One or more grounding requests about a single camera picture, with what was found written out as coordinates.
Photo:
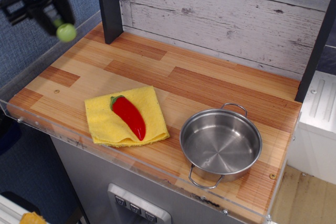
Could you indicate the green handled grey spatula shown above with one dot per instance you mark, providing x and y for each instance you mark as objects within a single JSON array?
[{"x": 65, "y": 32}]

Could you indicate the grey cabinet with buttons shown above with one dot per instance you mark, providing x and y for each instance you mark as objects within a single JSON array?
[{"x": 109, "y": 193}]

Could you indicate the yellow folded cloth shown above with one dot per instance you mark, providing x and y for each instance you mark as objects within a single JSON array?
[{"x": 106, "y": 128}]

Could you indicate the dark grey post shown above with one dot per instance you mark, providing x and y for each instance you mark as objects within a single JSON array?
[
  {"x": 111, "y": 19},
  {"x": 319, "y": 45}
]

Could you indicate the dark grey right post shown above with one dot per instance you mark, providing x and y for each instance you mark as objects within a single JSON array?
[{"x": 319, "y": 45}]

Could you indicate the clear acrylic table guard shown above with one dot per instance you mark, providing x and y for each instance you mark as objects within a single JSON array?
[{"x": 185, "y": 83}]

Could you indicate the stainless steel pot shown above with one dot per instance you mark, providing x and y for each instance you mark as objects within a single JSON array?
[{"x": 221, "y": 145}]

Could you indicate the white side appliance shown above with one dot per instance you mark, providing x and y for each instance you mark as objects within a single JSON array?
[{"x": 312, "y": 149}]

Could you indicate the yellow object bottom left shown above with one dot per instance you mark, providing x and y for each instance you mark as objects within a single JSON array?
[{"x": 32, "y": 218}]

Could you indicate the red toy chili pepper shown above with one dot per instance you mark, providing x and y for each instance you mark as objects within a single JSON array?
[{"x": 127, "y": 111}]

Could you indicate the dark grey left post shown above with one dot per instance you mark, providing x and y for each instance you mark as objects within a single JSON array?
[{"x": 111, "y": 19}]

